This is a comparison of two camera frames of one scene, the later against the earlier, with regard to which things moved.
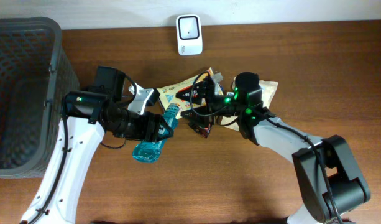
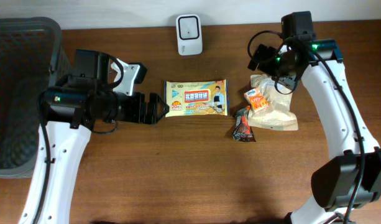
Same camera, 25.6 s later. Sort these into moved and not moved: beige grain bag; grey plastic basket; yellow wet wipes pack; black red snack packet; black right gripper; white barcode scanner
Moved: black right gripper; beige grain bag; black red snack packet; yellow wet wipes pack
Not moved: grey plastic basket; white barcode scanner
